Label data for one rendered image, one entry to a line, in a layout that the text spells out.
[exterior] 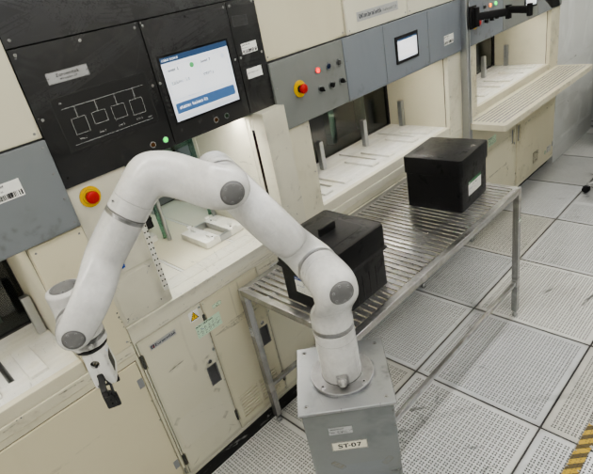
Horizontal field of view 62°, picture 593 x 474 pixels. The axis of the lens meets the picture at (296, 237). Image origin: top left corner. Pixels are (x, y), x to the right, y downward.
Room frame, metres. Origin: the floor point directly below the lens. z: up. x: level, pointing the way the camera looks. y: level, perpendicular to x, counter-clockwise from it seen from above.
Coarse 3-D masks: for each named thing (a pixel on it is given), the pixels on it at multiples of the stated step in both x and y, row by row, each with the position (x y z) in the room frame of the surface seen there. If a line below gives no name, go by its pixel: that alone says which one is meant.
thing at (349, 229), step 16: (304, 224) 1.68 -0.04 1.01; (320, 224) 1.65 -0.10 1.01; (336, 224) 1.63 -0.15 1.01; (352, 224) 1.60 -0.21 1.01; (368, 224) 1.57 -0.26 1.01; (320, 240) 1.53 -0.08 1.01; (336, 240) 1.50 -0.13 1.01; (352, 240) 1.48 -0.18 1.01; (368, 240) 1.50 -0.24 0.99; (352, 256) 1.45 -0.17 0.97; (368, 256) 1.50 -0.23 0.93
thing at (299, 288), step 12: (372, 264) 1.51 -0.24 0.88; (384, 264) 1.56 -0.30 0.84; (288, 276) 1.57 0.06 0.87; (360, 276) 1.47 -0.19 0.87; (372, 276) 1.51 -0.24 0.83; (384, 276) 1.55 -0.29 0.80; (288, 288) 1.59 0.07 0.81; (300, 288) 1.53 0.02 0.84; (360, 288) 1.46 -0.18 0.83; (372, 288) 1.50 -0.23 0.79; (300, 300) 1.54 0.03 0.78; (312, 300) 1.49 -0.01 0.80; (360, 300) 1.46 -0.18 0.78
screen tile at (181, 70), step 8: (176, 64) 1.77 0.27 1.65; (184, 64) 1.79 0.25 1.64; (168, 72) 1.74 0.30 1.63; (176, 72) 1.76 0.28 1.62; (184, 72) 1.78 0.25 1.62; (192, 72) 1.80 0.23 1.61; (168, 80) 1.74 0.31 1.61; (192, 80) 1.80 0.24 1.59; (176, 88) 1.75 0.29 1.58; (184, 88) 1.77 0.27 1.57; (192, 88) 1.79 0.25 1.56; (200, 88) 1.81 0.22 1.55; (176, 96) 1.74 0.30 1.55; (184, 96) 1.77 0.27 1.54
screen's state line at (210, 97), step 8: (224, 88) 1.87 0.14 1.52; (232, 88) 1.90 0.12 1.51; (200, 96) 1.81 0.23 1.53; (208, 96) 1.83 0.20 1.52; (216, 96) 1.85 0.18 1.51; (224, 96) 1.87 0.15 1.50; (176, 104) 1.74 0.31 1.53; (184, 104) 1.76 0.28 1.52; (192, 104) 1.78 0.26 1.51; (200, 104) 1.80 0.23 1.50
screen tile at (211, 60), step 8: (200, 56) 1.83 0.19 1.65; (208, 56) 1.85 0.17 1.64; (216, 56) 1.88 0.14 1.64; (200, 64) 1.83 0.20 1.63; (208, 64) 1.85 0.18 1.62; (216, 64) 1.87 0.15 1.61; (224, 64) 1.89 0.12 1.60; (224, 72) 1.89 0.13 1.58; (208, 80) 1.84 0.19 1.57; (216, 80) 1.86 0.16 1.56; (224, 80) 1.88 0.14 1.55; (208, 88) 1.83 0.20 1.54
